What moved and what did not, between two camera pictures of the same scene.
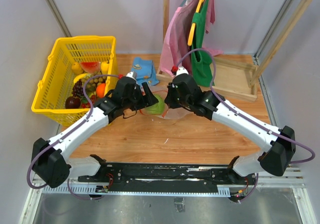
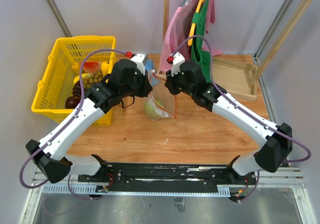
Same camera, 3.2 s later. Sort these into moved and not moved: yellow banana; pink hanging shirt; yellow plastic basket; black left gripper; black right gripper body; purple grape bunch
Moved: black left gripper; black right gripper body
Not moved: pink hanging shirt; yellow banana; purple grape bunch; yellow plastic basket
